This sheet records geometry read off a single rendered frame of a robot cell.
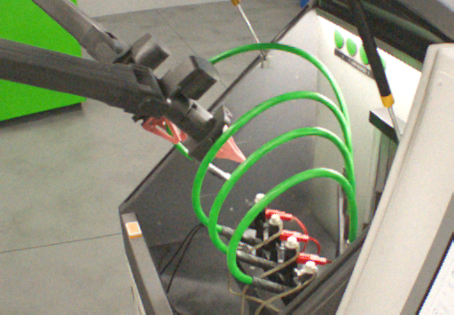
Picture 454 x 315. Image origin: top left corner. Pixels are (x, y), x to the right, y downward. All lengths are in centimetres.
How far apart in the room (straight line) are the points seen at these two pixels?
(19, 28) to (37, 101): 61
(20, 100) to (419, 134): 389
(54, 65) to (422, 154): 56
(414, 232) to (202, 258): 83
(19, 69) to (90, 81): 13
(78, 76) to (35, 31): 339
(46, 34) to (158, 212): 297
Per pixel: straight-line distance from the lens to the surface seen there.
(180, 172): 146
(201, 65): 101
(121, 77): 96
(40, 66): 89
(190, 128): 105
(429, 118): 75
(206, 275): 144
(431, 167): 74
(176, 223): 153
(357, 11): 71
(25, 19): 427
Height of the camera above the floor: 176
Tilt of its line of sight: 27 degrees down
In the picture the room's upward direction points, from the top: 1 degrees counter-clockwise
